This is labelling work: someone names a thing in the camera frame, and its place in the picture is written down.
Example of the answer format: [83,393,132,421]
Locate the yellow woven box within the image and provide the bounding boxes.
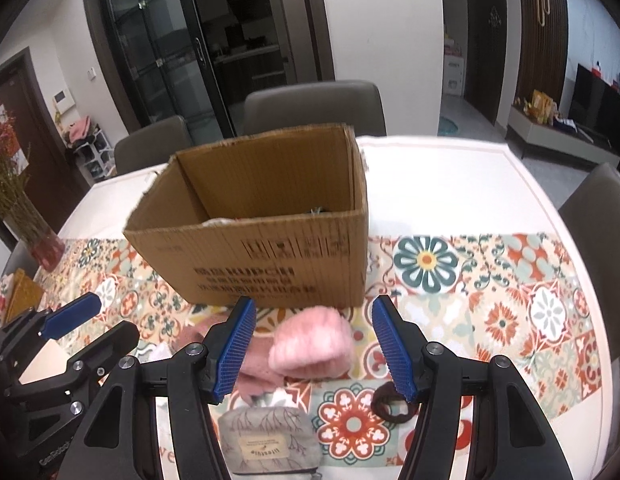
[2,268,45,323]

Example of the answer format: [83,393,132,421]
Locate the dark glass sliding door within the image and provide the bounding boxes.
[82,0,335,146]

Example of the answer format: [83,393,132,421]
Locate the yellow snack bags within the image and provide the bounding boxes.
[527,90,558,123]

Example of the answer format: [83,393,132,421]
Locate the dried flower bunch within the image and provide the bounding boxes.
[0,97,55,248]

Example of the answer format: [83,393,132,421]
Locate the white hallway appliance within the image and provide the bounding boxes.
[444,55,465,96]

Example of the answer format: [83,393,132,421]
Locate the white wall intercom panel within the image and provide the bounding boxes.
[52,87,76,113]

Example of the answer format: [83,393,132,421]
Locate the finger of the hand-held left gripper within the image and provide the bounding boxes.
[0,292,102,366]
[5,321,141,413]

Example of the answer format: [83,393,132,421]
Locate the light pink knit hat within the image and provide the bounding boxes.
[269,307,355,378]

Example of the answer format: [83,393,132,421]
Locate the grey fabric pouch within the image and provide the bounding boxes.
[217,405,323,480]

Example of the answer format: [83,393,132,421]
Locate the black television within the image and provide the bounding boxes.
[570,62,620,151]

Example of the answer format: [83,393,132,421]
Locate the pink glass vase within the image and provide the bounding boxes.
[25,230,66,273]

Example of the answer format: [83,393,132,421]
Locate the grey dining chair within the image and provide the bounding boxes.
[558,162,620,361]
[242,80,387,137]
[114,115,193,176]
[0,240,38,282]

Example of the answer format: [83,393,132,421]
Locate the brown cardboard box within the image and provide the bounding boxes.
[122,122,369,309]

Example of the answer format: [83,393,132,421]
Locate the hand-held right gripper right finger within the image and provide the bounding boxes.
[371,296,573,480]

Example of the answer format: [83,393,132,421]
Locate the dark wooden door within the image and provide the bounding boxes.
[0,47,91,241]

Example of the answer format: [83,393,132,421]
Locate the black hair tie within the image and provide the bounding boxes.
[371,381,423,423]

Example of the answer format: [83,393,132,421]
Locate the grey television cabinet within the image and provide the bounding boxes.
[504,105,620,166]

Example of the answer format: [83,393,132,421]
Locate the dark hallway door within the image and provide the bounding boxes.
[462,0,510,126]

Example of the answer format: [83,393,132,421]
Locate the wood panel door gold handle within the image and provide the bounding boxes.
[514,0,575,106]

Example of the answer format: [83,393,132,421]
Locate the dusty pink knit cloth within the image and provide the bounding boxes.
[171,310,291,397]

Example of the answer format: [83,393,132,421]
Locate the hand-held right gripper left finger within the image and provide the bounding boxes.
[55,296,258,480]

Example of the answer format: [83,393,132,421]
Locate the white shoe rack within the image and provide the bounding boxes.
[70,130,115,183]

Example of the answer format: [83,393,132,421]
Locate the floral patterned tablecloth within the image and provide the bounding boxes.
[0,135,618,480]

